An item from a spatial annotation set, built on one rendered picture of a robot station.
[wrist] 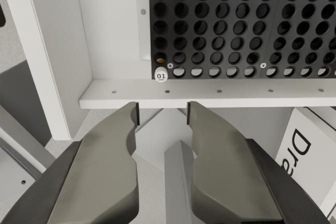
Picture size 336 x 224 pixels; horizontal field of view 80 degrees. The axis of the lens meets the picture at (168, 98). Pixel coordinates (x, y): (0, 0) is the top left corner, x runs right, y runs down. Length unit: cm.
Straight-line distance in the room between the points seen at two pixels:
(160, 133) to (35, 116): 87
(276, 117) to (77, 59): 37
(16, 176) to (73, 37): 38
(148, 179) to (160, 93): 149
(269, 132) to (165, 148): 101
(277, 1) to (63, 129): 23
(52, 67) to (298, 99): 25
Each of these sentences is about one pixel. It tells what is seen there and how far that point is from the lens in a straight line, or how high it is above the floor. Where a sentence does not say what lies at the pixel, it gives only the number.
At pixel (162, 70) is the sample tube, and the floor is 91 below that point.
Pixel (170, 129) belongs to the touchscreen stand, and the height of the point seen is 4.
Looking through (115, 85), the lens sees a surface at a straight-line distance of 26.
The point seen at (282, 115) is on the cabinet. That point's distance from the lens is 44.
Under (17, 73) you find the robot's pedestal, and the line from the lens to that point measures 67.
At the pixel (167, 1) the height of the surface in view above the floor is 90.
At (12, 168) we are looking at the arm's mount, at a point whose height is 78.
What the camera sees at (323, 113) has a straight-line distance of 36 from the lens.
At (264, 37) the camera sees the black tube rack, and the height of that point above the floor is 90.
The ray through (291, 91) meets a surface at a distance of 28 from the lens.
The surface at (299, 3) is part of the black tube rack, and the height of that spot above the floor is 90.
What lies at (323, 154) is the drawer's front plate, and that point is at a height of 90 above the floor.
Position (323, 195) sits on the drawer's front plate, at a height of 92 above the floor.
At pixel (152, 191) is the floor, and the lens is 181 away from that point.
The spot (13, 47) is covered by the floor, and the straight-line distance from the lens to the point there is 136.
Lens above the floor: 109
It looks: 62 degrees down
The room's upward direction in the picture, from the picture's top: 175 degrees clockwise
